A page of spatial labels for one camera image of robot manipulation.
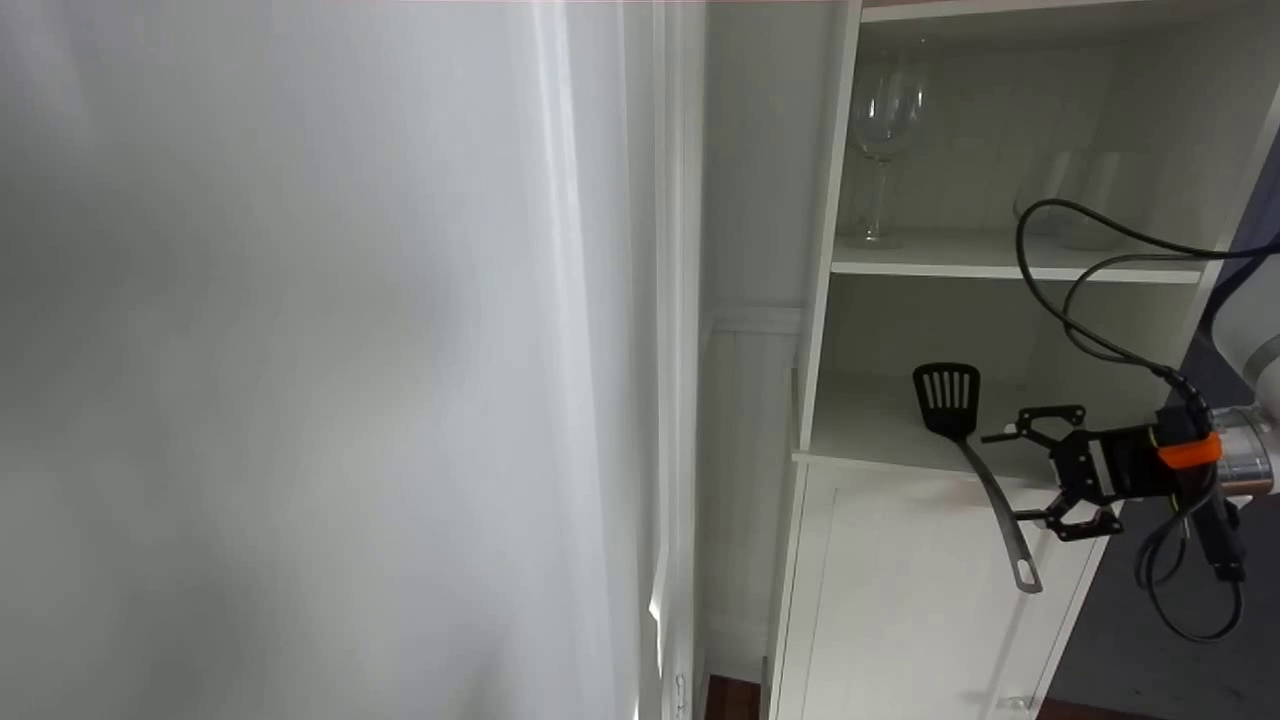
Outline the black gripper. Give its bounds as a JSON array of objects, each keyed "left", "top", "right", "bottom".
[{"left": 979, "top": 399, "right": 1183, "bottom": 546}]

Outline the black spatula with metal handle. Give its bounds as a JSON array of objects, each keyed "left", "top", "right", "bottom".
[{"left": 914, "top": 360, "right": 1049, "bottom": 598}]

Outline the white shelf cabinet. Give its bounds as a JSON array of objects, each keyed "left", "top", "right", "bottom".
[{"left": 766, "top": 0, "right": 1280, "bottom": 720}]

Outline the white cabinet door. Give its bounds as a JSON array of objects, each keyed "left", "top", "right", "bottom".
[{"left": 785, "top": 466, "right": 1120, "bottom": 720}]

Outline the clear glass tumbler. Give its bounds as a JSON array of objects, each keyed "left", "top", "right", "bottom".
[{"left": 1025, "top": 148, "right": 1137, "bottom": 254}]

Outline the clear wine glass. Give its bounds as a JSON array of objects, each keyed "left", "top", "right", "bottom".
[{"left": 847, "top": 57, "right": 934, "bottom": 249}]

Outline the orange cable strap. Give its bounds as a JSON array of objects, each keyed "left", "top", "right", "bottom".
[{"left": 1152, "top": 434, "right": 1225, "bottom": 477}]

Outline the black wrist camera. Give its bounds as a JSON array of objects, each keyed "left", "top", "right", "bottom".
[{"left": 1193, "top": 498, "right": 1253, "bottom": 585}]

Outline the white cabinet door handle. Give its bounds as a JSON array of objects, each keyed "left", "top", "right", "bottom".
[{"left": 977, "top": 531, "right": 1065, "bottom": 713}]

